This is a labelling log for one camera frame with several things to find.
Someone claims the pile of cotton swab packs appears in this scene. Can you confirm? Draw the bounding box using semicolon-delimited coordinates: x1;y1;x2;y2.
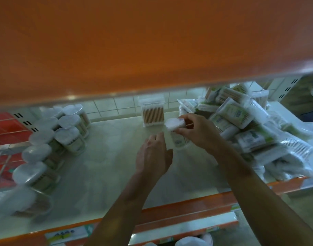
177;83;313;183

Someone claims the person's right forearm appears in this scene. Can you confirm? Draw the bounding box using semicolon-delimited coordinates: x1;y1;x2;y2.
217;145;313;246

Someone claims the person's left hand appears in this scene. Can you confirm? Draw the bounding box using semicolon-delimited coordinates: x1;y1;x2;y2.
135;132;174;183

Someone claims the price label green arrow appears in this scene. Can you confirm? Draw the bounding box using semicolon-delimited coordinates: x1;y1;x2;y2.
45;224;95;246

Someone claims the white shelf board orange rim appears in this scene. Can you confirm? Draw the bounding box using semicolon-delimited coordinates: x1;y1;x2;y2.
128;202;241;246
0;0;313;110

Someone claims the white wire basket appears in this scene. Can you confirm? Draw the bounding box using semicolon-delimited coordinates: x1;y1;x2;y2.
0;143;32;201

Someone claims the white slotted shelf post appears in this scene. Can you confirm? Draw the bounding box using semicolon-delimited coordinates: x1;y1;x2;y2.
7;106;45;134

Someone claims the white shelf orange rail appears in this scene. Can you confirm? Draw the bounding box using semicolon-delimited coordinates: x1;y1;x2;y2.
0;101;313;246

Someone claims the person's left forearm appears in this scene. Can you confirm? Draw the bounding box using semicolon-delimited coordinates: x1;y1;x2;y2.
84;171;163;246

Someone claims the person's white garment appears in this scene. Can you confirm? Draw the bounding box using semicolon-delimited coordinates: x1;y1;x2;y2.
144;233;214;246

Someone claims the person's right hand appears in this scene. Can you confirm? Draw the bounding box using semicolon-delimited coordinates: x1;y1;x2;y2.
176;113;233;157

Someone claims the white slotted end post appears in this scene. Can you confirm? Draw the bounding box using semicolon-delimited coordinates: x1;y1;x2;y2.
267;75;304;103

